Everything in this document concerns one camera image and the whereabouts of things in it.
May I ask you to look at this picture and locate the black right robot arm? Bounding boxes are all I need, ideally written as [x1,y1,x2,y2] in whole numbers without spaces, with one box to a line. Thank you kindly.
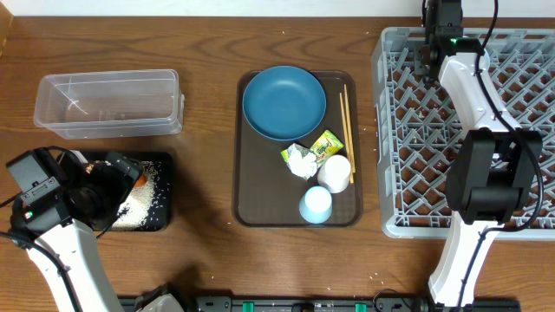
[411,0,545,311]

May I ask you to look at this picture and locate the light blue bowl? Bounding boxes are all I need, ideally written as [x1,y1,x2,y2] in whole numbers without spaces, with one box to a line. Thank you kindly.
[479,49,491,71]

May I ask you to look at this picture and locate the wooden chopstick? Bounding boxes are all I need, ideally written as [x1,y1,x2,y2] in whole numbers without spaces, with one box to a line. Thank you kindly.
[339,93,354,184]
[343,84,356,173]

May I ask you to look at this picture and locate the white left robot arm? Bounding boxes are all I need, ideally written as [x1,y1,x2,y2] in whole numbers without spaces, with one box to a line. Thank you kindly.
[4,146,143,311]

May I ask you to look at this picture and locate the green snack wrapper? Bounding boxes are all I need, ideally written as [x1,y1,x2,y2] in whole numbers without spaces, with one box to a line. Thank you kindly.
[310,130,343,166]

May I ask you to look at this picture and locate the pile of white rice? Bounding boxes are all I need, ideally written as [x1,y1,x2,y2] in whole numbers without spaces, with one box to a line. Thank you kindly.
[113,161,169,231]

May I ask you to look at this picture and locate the white plastic cup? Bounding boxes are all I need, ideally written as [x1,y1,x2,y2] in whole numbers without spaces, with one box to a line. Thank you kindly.
[317,154,351,194]

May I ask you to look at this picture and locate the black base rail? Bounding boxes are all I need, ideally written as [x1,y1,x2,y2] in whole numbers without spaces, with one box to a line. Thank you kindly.
[116,295,521,312]

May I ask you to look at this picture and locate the brown serving tray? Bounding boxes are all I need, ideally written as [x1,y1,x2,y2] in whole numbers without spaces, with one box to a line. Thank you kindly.
[232,70,357,227]

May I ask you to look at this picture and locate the clear plastic bin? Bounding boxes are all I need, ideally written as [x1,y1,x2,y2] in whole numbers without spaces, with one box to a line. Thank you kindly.
[34,69,185,140]

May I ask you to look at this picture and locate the black waste tray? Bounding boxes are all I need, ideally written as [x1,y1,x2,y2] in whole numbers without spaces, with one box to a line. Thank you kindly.
[55,150,174,232]

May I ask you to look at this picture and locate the crumpled white paper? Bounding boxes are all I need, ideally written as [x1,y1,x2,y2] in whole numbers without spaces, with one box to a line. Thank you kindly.
[281,143,318,180]

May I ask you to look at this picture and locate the brown food scrap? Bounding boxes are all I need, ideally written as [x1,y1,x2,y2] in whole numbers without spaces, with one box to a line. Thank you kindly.
[86,161,98,173]

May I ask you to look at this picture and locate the grey dishwasher rack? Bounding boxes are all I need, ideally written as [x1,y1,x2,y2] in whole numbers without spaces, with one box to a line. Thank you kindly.
[371,27,554,241]

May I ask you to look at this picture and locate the dark blue plate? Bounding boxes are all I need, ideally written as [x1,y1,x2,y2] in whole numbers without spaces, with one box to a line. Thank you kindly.
[241,66,327,141]

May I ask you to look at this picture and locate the orange carrot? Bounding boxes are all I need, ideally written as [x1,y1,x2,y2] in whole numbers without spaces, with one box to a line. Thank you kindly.
[134,173,147,188]

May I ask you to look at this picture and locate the light blue plastic cup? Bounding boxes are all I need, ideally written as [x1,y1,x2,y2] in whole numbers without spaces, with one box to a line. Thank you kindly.
[299,186,332,224]

